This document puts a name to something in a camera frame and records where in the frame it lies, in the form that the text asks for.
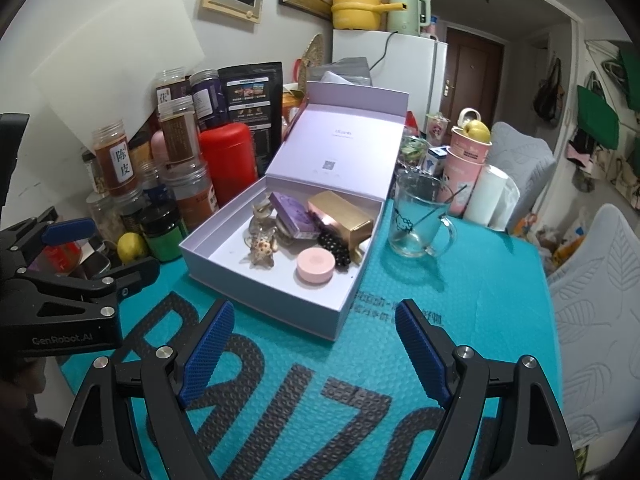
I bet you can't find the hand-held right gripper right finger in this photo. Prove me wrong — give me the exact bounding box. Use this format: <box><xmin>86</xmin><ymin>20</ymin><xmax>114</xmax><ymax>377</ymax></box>
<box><xmin>395</xmin><ymin>300</ymin><xmax>581</xmax><ymax>480</ymax></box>

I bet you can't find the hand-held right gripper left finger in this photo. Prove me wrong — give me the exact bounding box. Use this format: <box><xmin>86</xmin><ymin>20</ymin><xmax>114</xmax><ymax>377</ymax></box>
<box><xmin>57</xmin><ymin>300</ymin><xmax>236</xmax><ymax>480</ymax></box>

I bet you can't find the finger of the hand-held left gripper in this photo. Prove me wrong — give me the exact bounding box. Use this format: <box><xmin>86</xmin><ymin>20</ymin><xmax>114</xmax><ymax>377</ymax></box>
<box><xmin>0</xmin><ymin>207</ymin><xmax>96</xmax><ymax>271</ymax></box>
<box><xmin>17</xmin><ymin>256</ymin><xmax>162</xmax><ymax>319</ymax></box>

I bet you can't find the lavender gift box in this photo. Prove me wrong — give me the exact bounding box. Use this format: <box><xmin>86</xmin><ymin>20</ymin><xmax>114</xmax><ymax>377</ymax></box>
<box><xmin>178</xmin><ymin>81</ymin><xmax>411</xmax><ymax>343</ymax></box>

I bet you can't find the brown patterned hair clip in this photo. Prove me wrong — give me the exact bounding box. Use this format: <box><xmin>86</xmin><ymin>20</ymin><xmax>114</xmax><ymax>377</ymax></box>
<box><xmin>242</xmin><ymin>232</ymin><xmax>280</xmax><ymax>267</ymax></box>

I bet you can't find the pink round case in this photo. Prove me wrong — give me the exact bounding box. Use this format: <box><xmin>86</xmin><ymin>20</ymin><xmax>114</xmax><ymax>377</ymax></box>
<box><xmin>295</xmin><ymin>247</ymin><xmax>336</xmax><ymax>286</ymax></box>

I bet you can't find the black polka-dot hair clip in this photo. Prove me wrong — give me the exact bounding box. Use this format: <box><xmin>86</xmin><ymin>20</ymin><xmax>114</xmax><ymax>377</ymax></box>
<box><xmin>315</xmin><ymin>230</ymin><xmax>353</xmax><ymax>268</ymax></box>

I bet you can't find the small purple box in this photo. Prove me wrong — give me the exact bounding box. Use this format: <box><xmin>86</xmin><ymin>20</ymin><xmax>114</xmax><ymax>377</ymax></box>
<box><xmin>269</xmin><ymin>191</ymin><xmax>318</xmax><ymax>241</ymax></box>

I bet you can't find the gold rectangular box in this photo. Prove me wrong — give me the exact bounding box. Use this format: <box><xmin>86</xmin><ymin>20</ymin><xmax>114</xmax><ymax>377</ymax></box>
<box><xmin>307</xmin><ymin>190</ymin><xmax>375</xmax><ymax>263</ymax></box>

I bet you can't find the red label packet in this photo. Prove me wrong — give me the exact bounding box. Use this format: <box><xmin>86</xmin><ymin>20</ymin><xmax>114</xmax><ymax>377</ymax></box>
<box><xmin>42</xmin><ymin>242</ymin><xmax>83</xmax><ymax>273</ymax></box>

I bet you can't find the yellow lemon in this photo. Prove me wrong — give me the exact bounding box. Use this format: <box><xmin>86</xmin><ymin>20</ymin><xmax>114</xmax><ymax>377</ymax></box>
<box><xmin>116</xmin><ymin>232</ymin><xmax>150</xmax><ymax>263</ymax></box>

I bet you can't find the small clear jar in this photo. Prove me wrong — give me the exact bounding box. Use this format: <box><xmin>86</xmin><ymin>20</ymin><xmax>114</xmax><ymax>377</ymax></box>
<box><xmin>87</xmin><ymin>192</ymin><xmax>126</xmax><ymax>243</ymax></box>

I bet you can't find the dark jar green label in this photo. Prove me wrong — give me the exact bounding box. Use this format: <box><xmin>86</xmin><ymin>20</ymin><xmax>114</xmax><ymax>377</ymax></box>
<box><xmin>140</xmin><ymin>200</ymin><xmax>188</xmax><ymax>261</ymax></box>

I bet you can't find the dark metal tin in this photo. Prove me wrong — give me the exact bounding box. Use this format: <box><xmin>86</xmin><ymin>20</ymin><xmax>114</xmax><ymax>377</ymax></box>
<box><xmin>82</xmin><ymin>247</ymin><xmax>113</xmax><ymax>281</ymax></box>

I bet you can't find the white label spice jar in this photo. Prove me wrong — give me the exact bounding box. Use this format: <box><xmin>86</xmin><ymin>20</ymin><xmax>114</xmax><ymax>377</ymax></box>
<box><xmin>91</xmin><ymin>120</ymin><xmax>141</xmax><ymax>196</ymax></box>

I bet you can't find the teal bubble mat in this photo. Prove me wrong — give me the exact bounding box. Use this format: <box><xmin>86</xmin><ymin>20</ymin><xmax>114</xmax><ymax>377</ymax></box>
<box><xmin>60</xmin><ymin>205</ymin><xmax>563</xmax><ymax>480</ymax></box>

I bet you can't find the clear jar red spice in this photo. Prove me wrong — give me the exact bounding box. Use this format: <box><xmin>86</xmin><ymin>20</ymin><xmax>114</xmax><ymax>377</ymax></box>
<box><xmin>165</xmin><ymin>162</ymin><xmax>218</xmax><ymax>231</ymax></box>

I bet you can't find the glass mug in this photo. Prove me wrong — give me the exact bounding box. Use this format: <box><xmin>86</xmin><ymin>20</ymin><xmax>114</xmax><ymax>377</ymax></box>
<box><xmin>388</xmin><ymin>172</ymin><xmax>458</xmax><ymax>258</ymax></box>

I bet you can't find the red canister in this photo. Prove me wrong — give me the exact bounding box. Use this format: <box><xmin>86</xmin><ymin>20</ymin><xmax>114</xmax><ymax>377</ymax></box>
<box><xmin>199</xmin><ymin>122</ymin><xmax>259</xmax><ymax>208</ymax></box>

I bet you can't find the tall brown spice jar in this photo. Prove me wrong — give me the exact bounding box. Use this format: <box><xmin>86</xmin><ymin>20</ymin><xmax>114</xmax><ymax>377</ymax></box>
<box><xmin>157</xmin><ymin>96</ymin><xmax>201</xmax><ymax>166</ymax></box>

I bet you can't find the metal spoon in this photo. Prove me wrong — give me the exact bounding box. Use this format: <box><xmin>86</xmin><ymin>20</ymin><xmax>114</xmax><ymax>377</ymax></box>
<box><xmin>400</xmin><ymin>185</ymin><xmax>469</xmax><ymax>236</ymax></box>

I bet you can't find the paper towel roll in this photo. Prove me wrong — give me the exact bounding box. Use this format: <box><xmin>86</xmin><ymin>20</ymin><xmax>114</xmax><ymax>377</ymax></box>
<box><xmin>462</xmin><ymin>165</ymin><xmax>521</xmax><ymax>231</ymax></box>

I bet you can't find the pink paper cup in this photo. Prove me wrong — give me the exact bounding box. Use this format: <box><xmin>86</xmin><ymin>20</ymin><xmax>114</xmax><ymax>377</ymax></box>
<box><xmin>450</xmin><ymin>125</ymin><xmax>493</xmax><ymax>166</ymax></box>
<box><xmin>445</xmin><ymin>147</ymin><xmax>486</xmax><ymax>216</ymax></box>

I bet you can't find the clear jar dark label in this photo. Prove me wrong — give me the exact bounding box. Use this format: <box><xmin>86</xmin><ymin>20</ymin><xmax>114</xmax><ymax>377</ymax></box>
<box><xmin>155</xmin><ymin>67</ymin><xmax>193</xmax><ymax>106</ymax></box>

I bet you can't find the white paper sheet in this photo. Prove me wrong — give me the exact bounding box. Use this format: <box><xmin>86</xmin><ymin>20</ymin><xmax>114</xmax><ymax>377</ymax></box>
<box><xmin>30</xmin><ymin>0</ymin><xmax>206</xmax><ymax>151</ymax></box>

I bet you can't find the grey quilted chair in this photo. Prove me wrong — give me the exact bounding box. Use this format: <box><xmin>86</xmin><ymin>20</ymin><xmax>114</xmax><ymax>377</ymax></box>
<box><xmin>487</xmin><ymin>121</ymin><xmax>557</xmax><ymax>221</ymax></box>
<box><xmin>545</xmin><ymin>203</ymin><xmax>640</xmax><ymax>451</ymax></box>

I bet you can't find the dark purple jar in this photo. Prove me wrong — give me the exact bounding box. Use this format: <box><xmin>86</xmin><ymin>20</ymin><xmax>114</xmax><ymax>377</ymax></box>
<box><xmin>189</xmin><ymin>69</ymin><xmax>226</xmax><ymax>128</ymax></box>

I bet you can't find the blue white carton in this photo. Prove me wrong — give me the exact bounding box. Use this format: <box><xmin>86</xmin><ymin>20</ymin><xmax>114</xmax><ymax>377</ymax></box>
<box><xmin>424</xmin><ymin>146</ymin><xmax>448</xmax><ymax>176</ymax></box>

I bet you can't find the black pouch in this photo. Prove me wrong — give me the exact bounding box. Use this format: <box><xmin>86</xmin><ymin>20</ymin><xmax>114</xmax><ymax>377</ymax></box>
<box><xmin>218</xmin><ymin>61</ymin><xmax>284</xmax><ymax>176</ymax></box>

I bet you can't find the glass with green print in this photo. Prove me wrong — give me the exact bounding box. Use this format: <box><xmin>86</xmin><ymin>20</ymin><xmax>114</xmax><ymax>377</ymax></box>
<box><xmin>400</xmin><ymin>135</ymin><xmax>431</xmax><ymax>166</ymax></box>

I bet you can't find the orange packet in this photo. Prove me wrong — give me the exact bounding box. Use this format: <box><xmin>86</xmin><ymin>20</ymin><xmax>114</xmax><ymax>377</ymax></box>
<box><xmin>282</xmin><ymin>90</ymin><xmax>306</xmax><ymax>141</ymax></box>

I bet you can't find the patterned paper cup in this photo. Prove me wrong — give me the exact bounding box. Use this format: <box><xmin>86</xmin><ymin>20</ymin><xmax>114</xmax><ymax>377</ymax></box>
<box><xmin>425</xmin><ymin>112</ymin><xmax>451</xmax><ymax>141</ymax></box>

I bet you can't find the yellow pear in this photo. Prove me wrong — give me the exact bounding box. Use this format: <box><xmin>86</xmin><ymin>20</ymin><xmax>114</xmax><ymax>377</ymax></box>
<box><xmin>462</xmin><ymin>120</ymin><xmax>492</xmax><ymax>142</ymax></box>

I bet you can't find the woven fan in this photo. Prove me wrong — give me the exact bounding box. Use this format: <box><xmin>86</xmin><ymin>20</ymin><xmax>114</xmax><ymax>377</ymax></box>
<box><xmin>295</xmin><ymin>33</ymin><xmax>325</xmax><ymax>81</ymax></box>

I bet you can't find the white fridge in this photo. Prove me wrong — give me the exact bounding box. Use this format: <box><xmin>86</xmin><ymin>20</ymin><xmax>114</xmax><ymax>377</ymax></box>
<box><xmin>332</xmin><ymin>29</ymin><xmax>449</xmax><ymax>116</ymax></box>

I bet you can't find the brown door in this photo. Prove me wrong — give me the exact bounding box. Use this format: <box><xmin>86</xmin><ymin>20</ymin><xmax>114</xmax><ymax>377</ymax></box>
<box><xmin>440</xmin><ymin>25</ymin><xmax>503</xmax><ymax>128</ymax></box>

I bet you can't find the dark hanging handbag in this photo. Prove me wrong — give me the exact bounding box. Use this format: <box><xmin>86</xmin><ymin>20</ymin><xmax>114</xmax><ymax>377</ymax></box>
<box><xmin>532</xmin><ymin>57</ymin><xmax>565</xmax><ymax>123</ymax></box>

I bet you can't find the grey plastic bag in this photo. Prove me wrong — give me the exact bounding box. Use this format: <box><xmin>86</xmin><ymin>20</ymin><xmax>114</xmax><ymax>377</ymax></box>
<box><xmin>310</xmin><ymin>56</ymin><xmax>373</xmax><ymax>88</ymax></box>

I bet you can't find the green tote bag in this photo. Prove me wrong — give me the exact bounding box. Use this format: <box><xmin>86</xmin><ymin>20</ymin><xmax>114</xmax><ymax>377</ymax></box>
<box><xmin>617</xmin><ymin>47</ymin><xmax>640</xmax><ymax>96</ymax></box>
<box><xmin>576</xmin><ymin>85</ymin><xmax>621</xmax><ymax>148</ymax></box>

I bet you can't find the yellow pot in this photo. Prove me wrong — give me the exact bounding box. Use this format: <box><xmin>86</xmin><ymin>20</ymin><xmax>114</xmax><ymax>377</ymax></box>
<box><xmin>331</xmin><ymin>0</ymin><xmax>407</xmax><ymax>32</ymax></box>

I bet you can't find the pale green kettle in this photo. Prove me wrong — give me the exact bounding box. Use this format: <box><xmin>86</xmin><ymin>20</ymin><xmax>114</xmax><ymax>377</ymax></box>
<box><xmin>386</xmin><ymin>0</ymin><xmax>432</xmax><ymax>36</ymax></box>

